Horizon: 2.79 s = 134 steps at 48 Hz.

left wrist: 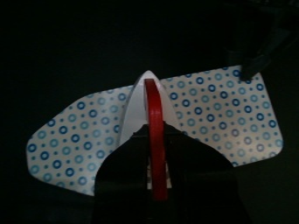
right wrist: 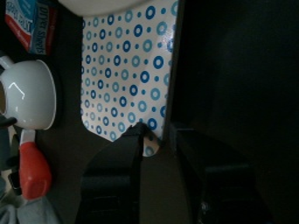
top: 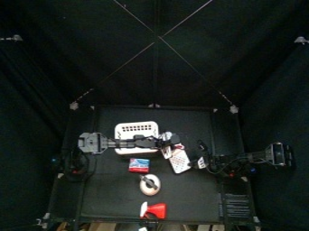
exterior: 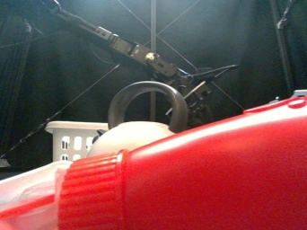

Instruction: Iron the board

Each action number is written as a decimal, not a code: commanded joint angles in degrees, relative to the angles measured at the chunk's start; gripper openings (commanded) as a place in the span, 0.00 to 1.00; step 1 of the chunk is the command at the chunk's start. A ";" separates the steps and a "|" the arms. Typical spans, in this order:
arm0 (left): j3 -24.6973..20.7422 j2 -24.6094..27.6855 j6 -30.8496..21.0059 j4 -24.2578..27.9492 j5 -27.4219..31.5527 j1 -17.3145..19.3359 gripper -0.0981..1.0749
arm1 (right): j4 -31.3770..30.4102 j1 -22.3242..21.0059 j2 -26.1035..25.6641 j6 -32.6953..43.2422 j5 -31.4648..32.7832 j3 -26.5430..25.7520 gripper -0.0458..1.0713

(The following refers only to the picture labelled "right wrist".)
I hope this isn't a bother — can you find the white pot red handle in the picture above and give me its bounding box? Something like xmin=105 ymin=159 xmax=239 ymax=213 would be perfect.
xmin=0 ymin=54 xmax=59 ymax=201

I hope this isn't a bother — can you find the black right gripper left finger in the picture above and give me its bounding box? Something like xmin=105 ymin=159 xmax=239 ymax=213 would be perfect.
xmin=75 ymin=122 xmax=149 ymax=224

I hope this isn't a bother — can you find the grey cloth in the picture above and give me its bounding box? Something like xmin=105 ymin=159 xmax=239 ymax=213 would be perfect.
xmin=0 ymin=196 xmax=62 ymax=224

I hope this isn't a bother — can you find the dryer sheets box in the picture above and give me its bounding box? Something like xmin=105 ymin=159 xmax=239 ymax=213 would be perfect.
xmin=5 ymin=0 xmax=59 ymax=56

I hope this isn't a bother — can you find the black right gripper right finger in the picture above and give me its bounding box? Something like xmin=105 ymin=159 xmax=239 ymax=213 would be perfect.
xmin=170 ymin=122 xmax=275 ymax=224

